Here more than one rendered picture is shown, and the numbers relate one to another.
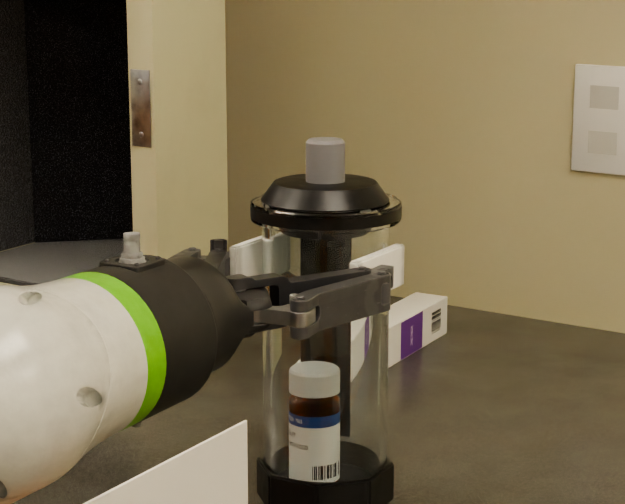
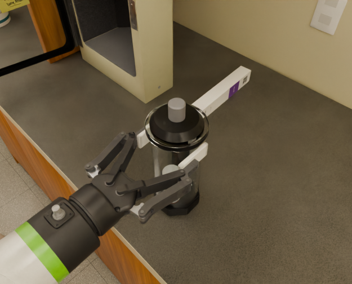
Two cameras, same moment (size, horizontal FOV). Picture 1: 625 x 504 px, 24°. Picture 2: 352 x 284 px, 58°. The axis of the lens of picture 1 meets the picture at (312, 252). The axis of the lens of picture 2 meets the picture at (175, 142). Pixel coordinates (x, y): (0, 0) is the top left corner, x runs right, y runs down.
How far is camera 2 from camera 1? 0.68 m
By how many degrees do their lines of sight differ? 37
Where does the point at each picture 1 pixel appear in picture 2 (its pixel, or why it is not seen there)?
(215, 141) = (166, 20)
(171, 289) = (72, 236)
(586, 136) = (319, 14)
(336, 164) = (179, 115)
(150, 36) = not seen: outside the picture
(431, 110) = not seen: outside the picture
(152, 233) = (139, 60)
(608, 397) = (294, 135)
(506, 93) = not seen: outside the picture
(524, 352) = (272, 98)
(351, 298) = (170, 198)
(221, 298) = (105, 217)
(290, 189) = (157, 126)
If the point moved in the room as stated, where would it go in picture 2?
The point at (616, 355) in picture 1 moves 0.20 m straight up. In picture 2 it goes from (304, 105) to (330, 42)
